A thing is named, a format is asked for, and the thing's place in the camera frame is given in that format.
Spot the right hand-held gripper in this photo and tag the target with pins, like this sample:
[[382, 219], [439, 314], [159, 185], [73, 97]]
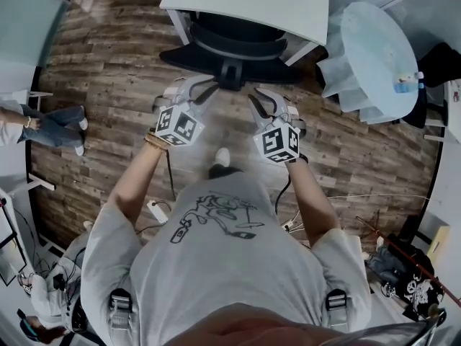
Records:
[[277, 142]]

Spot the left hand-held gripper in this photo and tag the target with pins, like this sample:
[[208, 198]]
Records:
[[180, 124]]

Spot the black office chair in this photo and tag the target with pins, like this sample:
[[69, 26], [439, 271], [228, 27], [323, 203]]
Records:
[[234, 45]]

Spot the person's left forearm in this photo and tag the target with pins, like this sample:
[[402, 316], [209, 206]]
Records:
[[140, 178]]

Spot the person's right forearm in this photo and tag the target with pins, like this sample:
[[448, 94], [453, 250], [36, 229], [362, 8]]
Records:
[[309, 200]]

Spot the black chair with draped jacket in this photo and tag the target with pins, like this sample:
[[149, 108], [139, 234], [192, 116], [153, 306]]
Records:
[[439, 63]]

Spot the black wrist band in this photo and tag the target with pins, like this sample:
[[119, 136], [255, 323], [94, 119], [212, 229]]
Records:
[[304, 159]]

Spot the person's white shoe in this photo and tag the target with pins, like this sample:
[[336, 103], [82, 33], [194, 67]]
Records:
[[221, 156]]

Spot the person's black trouser leg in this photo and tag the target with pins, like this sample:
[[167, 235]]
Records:
[[225, 171]]

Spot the round table with pale tablecloth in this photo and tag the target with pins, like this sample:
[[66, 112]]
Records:
[[374, 56]]

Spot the white power strip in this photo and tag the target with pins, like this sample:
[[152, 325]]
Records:
[[157, 211]]

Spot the clear plastic water bottle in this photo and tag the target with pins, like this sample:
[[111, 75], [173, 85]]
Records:
[[408, 83]]

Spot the person's grey printed t-shirt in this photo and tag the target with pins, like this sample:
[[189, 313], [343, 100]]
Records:
[[223, 265]]

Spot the small white side table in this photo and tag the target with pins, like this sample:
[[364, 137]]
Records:
[[25, 97]]

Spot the long wooden stick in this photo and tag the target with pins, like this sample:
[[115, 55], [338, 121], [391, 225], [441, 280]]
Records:
[[407, 254]]

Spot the cardboard box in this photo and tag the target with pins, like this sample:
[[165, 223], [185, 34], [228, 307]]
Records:
[[439, 243]]

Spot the person's face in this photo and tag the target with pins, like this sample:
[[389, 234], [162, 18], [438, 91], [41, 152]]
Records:
[[252, 328]]

